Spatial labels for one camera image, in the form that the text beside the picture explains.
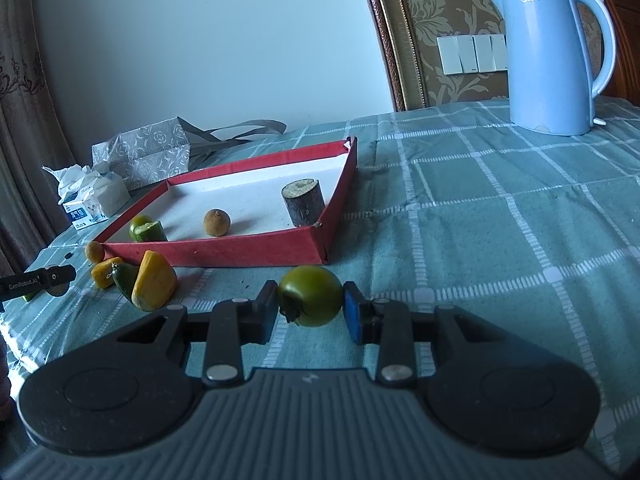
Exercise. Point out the white tissue pack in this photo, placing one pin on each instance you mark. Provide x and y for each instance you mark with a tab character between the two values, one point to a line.
100	200

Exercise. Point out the small green fruit piece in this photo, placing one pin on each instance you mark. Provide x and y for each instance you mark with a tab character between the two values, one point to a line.
28	296

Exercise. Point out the brown longan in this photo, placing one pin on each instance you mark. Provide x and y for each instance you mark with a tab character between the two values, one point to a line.
216	222
93	251

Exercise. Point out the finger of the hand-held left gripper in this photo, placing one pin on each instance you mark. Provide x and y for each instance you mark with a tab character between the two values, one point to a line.
50	277

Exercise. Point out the dark green fruit piece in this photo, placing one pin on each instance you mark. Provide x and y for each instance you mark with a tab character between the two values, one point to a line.
126	280

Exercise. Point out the grey patterned gift bag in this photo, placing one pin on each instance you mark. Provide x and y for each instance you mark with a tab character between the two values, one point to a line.
145	152

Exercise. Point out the brown patterned curtain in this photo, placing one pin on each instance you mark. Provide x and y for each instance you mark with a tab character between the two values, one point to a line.
20	110

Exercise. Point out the large yellow fruit piece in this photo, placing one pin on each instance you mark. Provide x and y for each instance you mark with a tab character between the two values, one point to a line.
155	280

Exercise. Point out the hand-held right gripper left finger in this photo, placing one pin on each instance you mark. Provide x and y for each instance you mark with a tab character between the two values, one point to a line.
265	310

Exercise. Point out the green persimmon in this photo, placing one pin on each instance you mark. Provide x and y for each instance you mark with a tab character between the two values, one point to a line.
310	295

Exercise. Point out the light blue electric kettle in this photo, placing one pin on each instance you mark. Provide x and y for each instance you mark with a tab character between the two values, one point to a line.
545	60

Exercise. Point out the white wall switch panel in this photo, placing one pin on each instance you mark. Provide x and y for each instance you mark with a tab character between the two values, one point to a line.
465	55

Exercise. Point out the green checked tablecloth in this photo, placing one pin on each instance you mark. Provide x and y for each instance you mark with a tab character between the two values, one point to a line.
500	210

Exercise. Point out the small yellow fruit piece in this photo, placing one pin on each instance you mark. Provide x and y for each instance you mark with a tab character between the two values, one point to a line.
104	274

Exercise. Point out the red shallow cardboard box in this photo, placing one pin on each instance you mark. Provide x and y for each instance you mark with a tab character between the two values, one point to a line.
225	252

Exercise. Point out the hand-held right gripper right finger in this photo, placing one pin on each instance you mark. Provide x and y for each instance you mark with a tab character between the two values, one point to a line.
352	310

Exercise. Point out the brown wooden headboard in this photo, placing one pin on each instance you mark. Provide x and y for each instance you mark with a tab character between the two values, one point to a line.
627	35

